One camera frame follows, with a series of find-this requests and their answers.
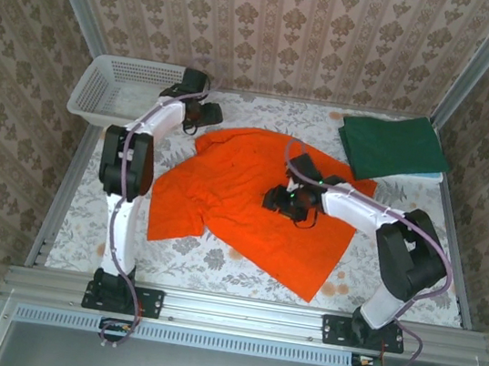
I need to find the orange t-shirt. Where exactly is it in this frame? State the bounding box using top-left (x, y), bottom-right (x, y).
top-left (138, 113), bottom-right (384, 311)

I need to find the floral tablecloth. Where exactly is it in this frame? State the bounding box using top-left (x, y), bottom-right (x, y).
top-left (43, 67), bottom-right (489, 330)

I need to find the white perforated plastic basket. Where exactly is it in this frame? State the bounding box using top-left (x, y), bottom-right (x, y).
top-left (63, 49), bottom-right (194, 140)

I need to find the folded dark green t-shirt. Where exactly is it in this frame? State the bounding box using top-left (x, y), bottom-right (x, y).
top-left (331, 104), bottom-right (457, 195)

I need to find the folded light blue t-shirt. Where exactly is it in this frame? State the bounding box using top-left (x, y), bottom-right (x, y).
top-left (399, 165), bottom-right (443, 185)

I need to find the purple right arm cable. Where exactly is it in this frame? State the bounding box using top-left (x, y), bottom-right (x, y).
top-left (254, 136), bottom-right (470, 366)

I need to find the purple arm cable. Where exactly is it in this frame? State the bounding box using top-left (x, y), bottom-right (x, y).
top-left (254, 136), bottom-right (470, 366)
top-left (91, 47), bottom-right (228, 361)

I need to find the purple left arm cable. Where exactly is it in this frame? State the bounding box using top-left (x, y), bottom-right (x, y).
top-left (91, 47), bottom-right (228, 361)

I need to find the thin aluminium rail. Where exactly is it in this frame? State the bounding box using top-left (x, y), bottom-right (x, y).
top-left (211, 82), bottom-right (435, 126)

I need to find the wide aluminium frame rail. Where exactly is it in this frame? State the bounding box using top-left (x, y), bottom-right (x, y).
top-left (2, 260), bottom-right (489, 366)

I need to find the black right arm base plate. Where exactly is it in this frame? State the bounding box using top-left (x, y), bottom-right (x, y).
top-left (319, 313), bottom-right (408, 356)

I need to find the slotted grey cable duct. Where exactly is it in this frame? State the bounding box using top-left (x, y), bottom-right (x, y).
top-left (13, 301), bottom-right (356, 366)

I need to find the aluminium table side rail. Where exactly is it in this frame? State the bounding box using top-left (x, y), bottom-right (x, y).
top-left (23, 118), bottom-right (103, 274)
top-left (417, 179), bottom-right (489, 331)

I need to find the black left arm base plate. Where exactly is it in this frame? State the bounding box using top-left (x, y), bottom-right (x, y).
top-left (80, 278), bottom-right (166, 320)

